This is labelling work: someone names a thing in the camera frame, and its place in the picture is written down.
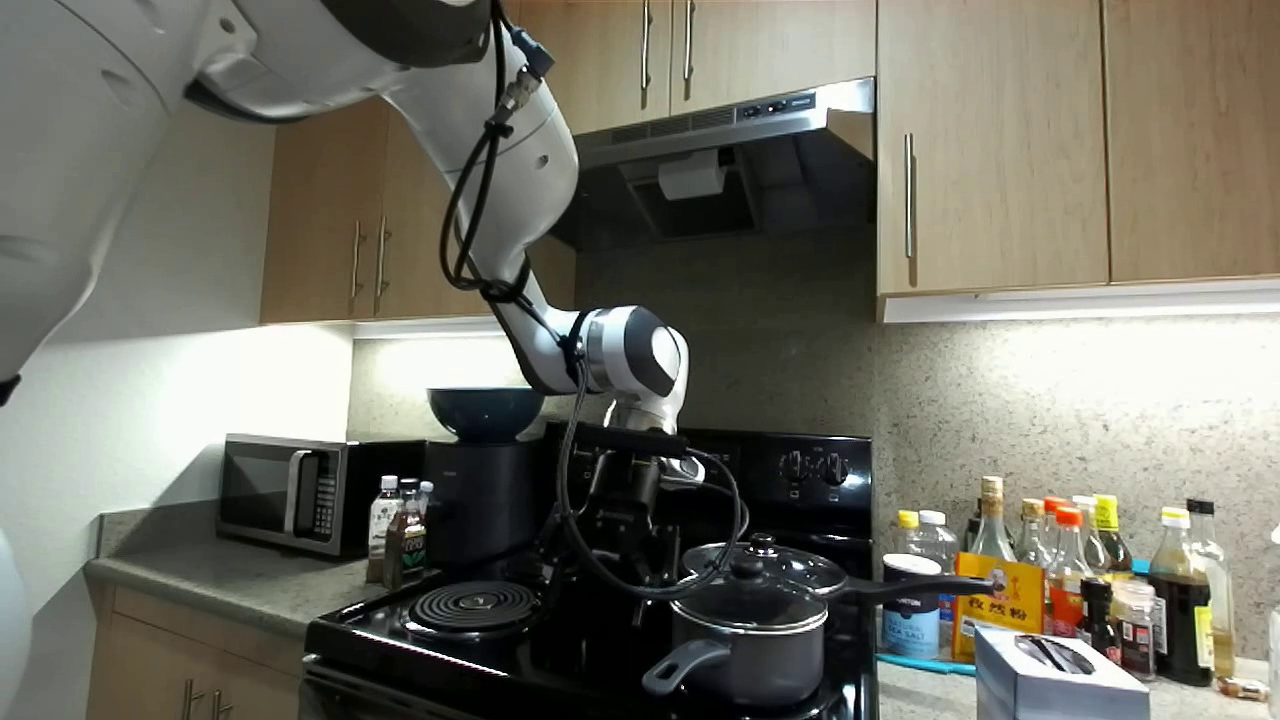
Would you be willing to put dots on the tall gold cap bottle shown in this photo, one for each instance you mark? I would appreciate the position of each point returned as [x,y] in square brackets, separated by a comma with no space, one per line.
[989,524]

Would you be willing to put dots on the orange cap red label bottle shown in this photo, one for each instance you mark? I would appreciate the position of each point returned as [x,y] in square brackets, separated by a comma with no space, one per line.
[1064,574]

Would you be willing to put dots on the yellow carton box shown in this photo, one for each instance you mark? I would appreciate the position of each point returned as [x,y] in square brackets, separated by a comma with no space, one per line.
[1007,604]

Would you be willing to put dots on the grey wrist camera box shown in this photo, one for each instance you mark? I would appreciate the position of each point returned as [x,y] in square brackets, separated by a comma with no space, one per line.
[682,470]

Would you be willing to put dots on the small clear jar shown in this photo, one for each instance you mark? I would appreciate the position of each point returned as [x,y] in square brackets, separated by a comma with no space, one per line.
[1133,626]

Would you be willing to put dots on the slim tan cap bottle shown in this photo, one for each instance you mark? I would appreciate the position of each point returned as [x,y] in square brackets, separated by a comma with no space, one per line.
[1028,528]

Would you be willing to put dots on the short wooden wall cabinet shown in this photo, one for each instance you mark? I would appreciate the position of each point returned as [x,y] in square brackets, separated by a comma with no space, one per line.
[773,41]

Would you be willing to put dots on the silver black microwave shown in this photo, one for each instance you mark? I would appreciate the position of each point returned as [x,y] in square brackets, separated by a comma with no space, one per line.
[266,484]

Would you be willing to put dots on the small dark jar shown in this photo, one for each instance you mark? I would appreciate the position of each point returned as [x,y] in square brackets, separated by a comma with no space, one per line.
[1096,618]

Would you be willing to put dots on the double-door wooden wall cabinet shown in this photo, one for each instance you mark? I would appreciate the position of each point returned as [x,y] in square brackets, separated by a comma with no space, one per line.
[344,200]

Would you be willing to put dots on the white cap clear bottle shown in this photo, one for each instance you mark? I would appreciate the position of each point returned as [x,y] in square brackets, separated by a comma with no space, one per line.
[938,537]

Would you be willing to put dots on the black cap clear bottle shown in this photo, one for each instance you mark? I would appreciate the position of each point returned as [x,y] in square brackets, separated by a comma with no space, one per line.
[1219,574]

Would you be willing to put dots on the dark soy sauce bottle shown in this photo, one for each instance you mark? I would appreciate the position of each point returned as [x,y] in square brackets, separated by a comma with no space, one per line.
[1181,612]

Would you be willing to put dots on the lime cap bottle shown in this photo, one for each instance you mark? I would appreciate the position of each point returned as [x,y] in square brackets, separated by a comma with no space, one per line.
[1111,535]

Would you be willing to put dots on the glass pot lid black knob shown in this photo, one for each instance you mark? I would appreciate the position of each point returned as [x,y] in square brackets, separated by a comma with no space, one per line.
[764,560]

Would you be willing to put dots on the wooden base cabinet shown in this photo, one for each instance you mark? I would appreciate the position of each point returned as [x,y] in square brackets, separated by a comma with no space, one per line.
[145,661]

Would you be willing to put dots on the black cylindrical appliance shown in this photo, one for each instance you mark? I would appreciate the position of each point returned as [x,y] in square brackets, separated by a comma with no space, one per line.
[483,503]

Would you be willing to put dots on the dark blue bowl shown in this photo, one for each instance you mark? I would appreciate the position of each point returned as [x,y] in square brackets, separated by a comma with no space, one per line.
[485,410]

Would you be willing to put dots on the black coil burner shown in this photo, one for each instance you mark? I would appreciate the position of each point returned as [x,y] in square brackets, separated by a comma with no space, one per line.
[473,604]

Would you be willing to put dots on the yellow cap bottle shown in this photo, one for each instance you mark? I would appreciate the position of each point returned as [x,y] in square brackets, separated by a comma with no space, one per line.
[905,528]

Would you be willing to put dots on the white under-cabinet light strip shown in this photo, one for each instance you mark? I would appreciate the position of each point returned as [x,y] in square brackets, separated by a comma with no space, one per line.
[1064,300]

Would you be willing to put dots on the dark spice bottle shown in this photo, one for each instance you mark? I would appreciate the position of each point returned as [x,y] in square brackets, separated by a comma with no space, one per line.
[409,543]

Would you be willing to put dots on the blue container white lid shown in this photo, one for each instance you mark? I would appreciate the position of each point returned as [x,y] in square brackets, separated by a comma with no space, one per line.
[908,630]

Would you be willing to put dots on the black electric stove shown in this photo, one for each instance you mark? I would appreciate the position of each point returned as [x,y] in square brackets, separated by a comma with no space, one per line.
[400,655]

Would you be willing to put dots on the white tissue box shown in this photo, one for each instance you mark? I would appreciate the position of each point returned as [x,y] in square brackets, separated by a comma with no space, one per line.
[1053,680]

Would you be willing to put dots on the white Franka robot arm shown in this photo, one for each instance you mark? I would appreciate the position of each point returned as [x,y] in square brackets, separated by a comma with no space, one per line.
[160,120]

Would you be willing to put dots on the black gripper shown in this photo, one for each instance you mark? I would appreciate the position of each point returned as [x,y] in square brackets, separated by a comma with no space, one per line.
[626,495]

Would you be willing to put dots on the wide wooden wall cabinet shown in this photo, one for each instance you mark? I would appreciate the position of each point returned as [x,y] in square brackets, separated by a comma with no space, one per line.
[1012,134]

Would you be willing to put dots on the white cap spice bottle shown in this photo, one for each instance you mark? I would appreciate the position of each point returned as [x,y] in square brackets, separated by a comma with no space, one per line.
[380,535]

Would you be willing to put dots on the steel range hood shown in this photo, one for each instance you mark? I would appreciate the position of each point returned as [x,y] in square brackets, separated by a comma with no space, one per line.
[785,120]

